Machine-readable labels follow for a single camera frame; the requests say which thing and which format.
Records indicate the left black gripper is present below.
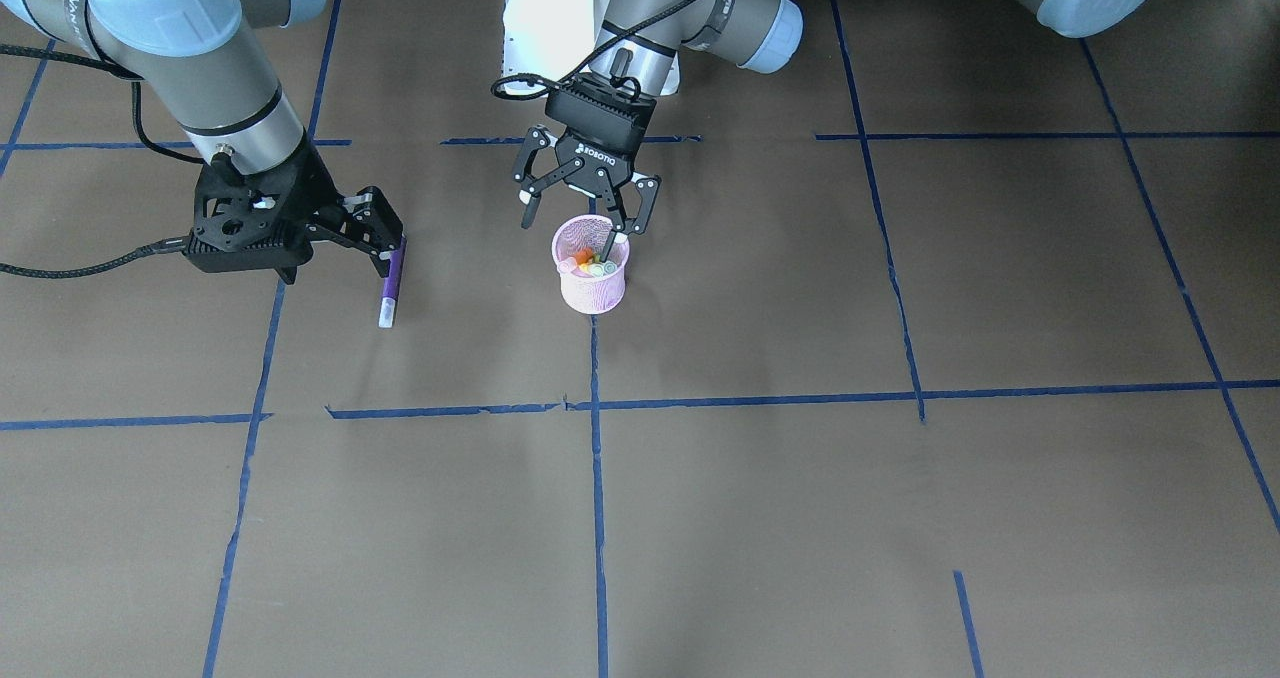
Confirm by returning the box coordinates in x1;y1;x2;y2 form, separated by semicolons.
512;73;662;258

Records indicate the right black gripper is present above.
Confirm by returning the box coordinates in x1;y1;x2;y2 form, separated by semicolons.
186;142;403;283

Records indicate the purple highlighter pen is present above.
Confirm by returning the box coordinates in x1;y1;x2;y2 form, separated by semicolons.
378;237;407;330

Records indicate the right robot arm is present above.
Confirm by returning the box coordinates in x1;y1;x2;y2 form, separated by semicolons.
3;0;404;283

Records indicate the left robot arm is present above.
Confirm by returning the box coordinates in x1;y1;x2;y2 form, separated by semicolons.
492;0;1146;249

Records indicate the pink mesh pen holder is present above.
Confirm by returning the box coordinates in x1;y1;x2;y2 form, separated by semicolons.
550;216;630;315

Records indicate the black braided cable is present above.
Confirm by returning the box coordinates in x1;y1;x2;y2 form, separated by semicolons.
490;0;741;99
0;43;216;280

